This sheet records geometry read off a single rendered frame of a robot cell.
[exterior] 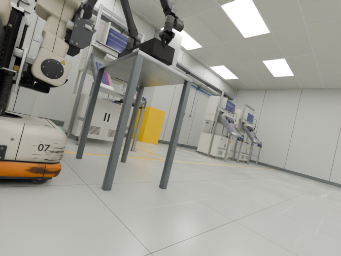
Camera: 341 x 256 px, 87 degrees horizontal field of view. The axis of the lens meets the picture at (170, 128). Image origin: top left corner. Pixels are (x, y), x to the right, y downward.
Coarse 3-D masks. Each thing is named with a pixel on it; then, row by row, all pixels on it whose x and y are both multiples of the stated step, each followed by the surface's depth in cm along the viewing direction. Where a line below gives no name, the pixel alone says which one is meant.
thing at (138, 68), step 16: (112, 64) 129; (128, 64) 120; (144, 64) 113; (160, 64) 110; (96, 80) 151; (128, 80) 103; (144, 80) 153; (160, 80) 141; (176, 80) 131; (96, 96) 152; (128, 96) 100; (128, 112) 101; (128, 128) 179; (176, 128) 126; (80, 144) 149; (128, 144) 177; (176, 144) 127; (112, 160) 99; (112, 176) 100
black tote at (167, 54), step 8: (152, 40) 114; (136, 48) 131; (144, 48) 121; (152, 48) 113; (160, 48) 116; (168, 48) 120; (120, 56) 152; (152, 56) 115; (160, 56) 117; (168, 56) 121; (168, 64) 123
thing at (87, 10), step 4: (88, 0) 128; (92, 0) 129; (96, 0) 131; (84, 4) 128; (88, 4) 127; (92, 4) 130; (80, 8) 126; (84, 8) 126; (88, 8) 127; (92, 8) 129; (84, 12) 127; (88, 12) 128; (84, 16) 128; (88, 16) 129
